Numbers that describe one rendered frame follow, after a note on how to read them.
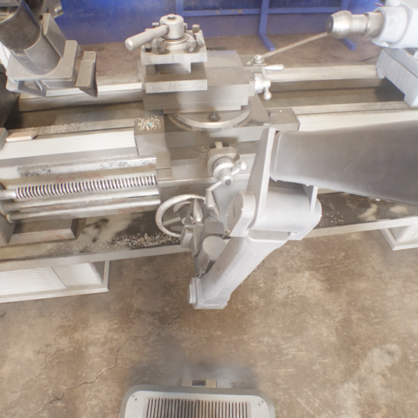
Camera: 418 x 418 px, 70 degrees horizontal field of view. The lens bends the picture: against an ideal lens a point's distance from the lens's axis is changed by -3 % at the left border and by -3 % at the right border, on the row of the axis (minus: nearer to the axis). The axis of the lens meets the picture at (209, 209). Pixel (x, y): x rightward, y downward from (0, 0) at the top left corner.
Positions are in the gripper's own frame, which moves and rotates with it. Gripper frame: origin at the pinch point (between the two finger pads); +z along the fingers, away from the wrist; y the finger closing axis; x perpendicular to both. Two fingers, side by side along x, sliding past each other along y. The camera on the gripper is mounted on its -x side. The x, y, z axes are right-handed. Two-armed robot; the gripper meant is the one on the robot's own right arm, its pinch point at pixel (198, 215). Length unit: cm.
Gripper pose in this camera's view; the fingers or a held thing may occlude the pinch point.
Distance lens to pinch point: 88.0
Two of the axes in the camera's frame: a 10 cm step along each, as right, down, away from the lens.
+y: -9.5, -0.9, -3.0
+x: -2.9, 6.6, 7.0
